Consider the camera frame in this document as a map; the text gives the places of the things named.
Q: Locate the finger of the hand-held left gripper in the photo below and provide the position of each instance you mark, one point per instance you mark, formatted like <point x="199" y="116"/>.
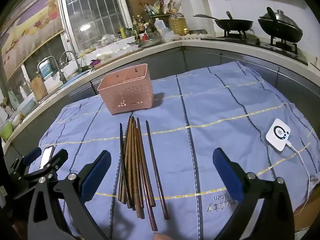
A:
<point x="32" y="155"/>
<point x="59" y="158"/>

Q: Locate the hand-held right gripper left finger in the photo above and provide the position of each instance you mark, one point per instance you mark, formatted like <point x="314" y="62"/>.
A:
<point x="97" y="175"/>

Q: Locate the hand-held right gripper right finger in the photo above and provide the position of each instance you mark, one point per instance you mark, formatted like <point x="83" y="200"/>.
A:
<point x="227" y="172"/>

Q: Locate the pile of wooden chopsticks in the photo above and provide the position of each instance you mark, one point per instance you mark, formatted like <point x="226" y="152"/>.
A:
<point x="130" y="155"/>

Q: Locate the dark wooden chopstick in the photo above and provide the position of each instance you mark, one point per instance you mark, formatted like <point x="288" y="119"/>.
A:
<point x="155" y="165"/>

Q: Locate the pink perforated plastic basket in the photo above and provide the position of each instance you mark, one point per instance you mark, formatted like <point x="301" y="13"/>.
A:
<point x="125" y="95"/>

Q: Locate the person's right hand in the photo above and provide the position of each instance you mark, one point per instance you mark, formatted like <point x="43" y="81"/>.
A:
<point x="162" y="237"/>

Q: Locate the smartphone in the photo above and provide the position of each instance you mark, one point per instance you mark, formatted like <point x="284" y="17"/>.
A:
<point x="46" y="157"/>

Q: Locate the green bowl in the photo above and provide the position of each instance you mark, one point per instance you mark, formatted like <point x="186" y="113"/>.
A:
<point x="6" y="132"/>

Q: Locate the white square device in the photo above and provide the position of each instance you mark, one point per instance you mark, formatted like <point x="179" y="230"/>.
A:
<point x="277" y="135"/>

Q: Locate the wooden cutting board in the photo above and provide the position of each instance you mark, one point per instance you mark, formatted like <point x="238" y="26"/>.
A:
<point x="38" y="88"/>

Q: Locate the blue plaid cloth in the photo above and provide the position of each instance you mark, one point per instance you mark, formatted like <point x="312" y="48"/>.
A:
<point x="200" y="105"/>

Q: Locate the angular metal faucet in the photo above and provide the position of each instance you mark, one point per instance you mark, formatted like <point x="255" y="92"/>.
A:
<point x="60" y="72"/>

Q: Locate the curved metal faucet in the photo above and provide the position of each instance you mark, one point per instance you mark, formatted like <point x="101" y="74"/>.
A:
<point x="75" y="57"/>

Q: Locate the kitchen counter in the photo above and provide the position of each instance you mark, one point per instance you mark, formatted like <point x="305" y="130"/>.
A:
<point x="200" y="55"/>

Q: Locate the gas stove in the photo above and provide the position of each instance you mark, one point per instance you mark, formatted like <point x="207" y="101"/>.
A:
<point x="250" y="42"/>

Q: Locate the egg tray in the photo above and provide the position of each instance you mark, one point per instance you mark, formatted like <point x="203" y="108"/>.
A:
<point x="193" y="35"/>

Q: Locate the black frying pan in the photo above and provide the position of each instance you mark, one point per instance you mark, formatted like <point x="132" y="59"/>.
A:
<point x="235" y="24"/>

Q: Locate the barred window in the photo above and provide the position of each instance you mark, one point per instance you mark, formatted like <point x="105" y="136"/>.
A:
<point x="92" y="12"/>

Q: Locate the row of condiment bottles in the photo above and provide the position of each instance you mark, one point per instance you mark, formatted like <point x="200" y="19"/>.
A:
<point x="136" y="27"/>

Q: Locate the black wok with lid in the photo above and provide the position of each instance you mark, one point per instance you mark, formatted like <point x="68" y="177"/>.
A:
<point x="282" y="30"/>

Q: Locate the yellow cooking oil bottle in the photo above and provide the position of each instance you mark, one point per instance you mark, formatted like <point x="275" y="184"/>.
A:
<point x="178" y="25"/>

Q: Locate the white plastic jug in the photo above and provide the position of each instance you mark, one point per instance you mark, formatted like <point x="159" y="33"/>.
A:
<point x="160" y="27"/>

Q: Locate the pile of packets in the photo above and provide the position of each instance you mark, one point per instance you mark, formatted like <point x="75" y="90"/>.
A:
<point x="160" y="7"/>

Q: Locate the fruit print wall cabinet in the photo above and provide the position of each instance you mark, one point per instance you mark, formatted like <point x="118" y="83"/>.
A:
<point x="30" y="30"/>

